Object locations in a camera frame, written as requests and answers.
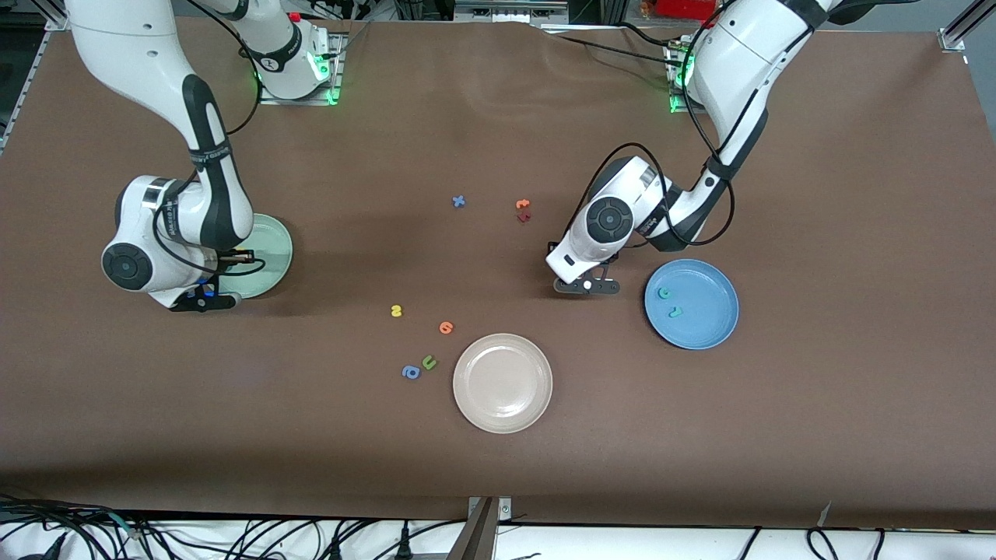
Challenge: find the brown table cover sheet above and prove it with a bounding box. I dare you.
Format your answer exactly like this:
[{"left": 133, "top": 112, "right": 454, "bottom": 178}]
[{"left": 0, "top": 14, "right": 996, "bottom": 530}]

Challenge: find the grey metal background box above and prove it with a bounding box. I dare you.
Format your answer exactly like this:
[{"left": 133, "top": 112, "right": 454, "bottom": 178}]
[{"left": 455, "top": 0, "right": 569, "bottom": 24}]

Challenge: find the blue plate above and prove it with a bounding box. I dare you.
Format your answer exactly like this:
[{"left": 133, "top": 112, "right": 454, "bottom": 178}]
[{"left": 644, "top": 259, "right": 739, "bottom": 350}]

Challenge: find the aluminium corner strut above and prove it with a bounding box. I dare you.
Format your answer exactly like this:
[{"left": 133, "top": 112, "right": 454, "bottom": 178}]
[{"left": 938, "top": 0, "right": 996, "bottom": 51}]

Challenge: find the red background box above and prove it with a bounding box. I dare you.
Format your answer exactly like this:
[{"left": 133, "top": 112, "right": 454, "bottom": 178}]
[{"left": 658, "top": 0, "right": 717, "bottom": 19}]

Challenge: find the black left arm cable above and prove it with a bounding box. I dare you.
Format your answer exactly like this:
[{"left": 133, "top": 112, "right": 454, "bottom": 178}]
[{"left": 572, "top": 47, "right": 736, "bottom": 250}]

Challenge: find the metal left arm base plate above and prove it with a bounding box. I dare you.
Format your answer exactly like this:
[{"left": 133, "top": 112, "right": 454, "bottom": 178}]
[{"left": 669, "top": 43, "right": 705, "bottom": 116}]

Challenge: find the green plate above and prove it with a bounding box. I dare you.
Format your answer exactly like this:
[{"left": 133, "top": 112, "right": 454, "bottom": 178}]
[{"left": 226, "top": 214, "right": 294, "bottom": 299}]

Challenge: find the beige plate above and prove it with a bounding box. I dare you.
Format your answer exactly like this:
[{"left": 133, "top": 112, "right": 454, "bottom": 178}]
[{"left": 453, "top": 333, "right": 553, "bottom": 434}]

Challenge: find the black base power cable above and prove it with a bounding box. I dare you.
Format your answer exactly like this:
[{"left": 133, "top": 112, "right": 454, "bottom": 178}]
[{"left": 545, "top": 22, "right": 689, "bottom": 69}]

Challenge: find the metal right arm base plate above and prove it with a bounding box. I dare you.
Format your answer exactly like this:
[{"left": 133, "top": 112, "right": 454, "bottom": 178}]
[{"left": 259, "top": 31, "right": 345, "bottom": 107}]

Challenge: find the aluminium table edge rail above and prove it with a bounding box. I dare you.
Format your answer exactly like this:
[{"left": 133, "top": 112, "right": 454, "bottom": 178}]
[{"left": 0, "top": 31, "right": 41, "bottom": 156}]

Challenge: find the aluminium frame profile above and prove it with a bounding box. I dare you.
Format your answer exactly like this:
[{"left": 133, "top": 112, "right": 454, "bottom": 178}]
[{"left": 447, "top": 496, "right": 512, "bottom": 560}]

